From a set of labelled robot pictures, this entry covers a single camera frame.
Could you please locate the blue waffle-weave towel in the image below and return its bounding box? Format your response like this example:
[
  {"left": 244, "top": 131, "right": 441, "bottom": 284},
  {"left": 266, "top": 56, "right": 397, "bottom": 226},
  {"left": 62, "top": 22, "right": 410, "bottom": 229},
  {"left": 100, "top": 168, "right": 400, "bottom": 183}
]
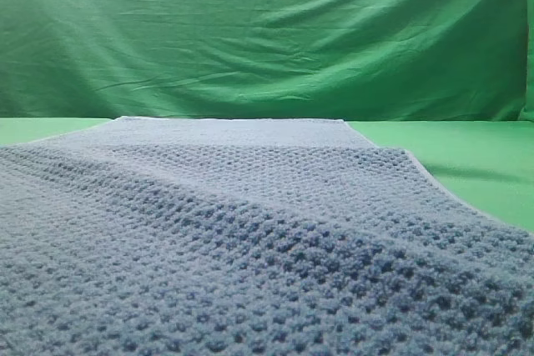
[{"left": 1, "top": 117, "right": 533, "bottom": 355}]

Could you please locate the green backdrop cloth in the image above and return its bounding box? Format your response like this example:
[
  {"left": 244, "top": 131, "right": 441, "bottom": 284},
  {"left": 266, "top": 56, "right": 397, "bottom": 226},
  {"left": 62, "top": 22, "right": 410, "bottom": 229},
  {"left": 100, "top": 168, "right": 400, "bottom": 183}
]
[{"left": 1, "top": 0, "right": 533, "bottom": 121}]

